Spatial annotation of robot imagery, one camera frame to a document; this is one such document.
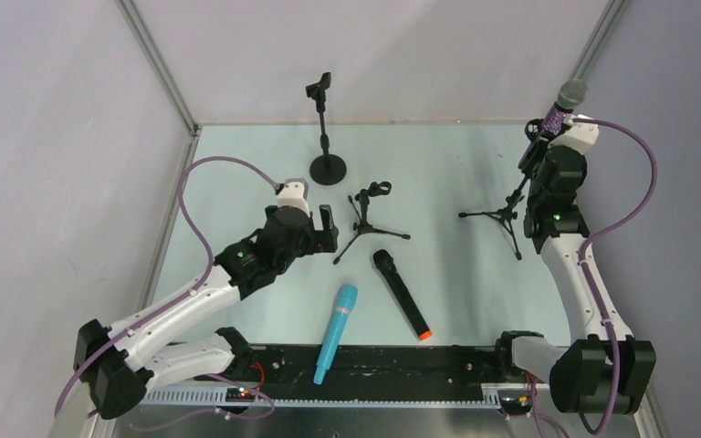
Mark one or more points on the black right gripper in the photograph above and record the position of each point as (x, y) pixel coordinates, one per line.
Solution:
(535, 148)

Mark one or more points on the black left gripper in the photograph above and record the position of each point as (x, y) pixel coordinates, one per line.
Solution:
(317, 230)

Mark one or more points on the black shock-mount tripod stand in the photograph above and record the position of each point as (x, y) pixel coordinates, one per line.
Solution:
(506, 215)

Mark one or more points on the small black tripod microphone stand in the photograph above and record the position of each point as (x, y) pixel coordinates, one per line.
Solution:
(360, 203)

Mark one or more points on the purple glitter microphone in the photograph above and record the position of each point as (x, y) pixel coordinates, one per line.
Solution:
(570, 95)

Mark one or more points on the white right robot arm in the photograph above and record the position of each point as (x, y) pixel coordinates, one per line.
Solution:
(605, 368)

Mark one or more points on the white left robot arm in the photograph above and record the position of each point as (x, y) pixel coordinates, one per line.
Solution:
(123, 362)

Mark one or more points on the black round-base microphone stand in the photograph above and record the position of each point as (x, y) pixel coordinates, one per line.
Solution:
(327, 169)

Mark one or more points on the black microphone orange tip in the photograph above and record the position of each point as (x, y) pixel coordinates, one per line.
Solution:
(384, 262)

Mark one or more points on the blue microphone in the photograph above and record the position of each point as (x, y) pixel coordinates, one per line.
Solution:
(343, 305)

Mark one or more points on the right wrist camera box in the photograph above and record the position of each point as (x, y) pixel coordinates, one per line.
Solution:
(579, 136)

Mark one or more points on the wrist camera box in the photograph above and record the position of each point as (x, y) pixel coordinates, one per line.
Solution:
(293, 192)
(579, 136)

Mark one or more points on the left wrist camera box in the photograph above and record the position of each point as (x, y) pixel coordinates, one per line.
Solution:
(293, 192)

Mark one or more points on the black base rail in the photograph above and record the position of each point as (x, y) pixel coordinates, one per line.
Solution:
(374, 373)

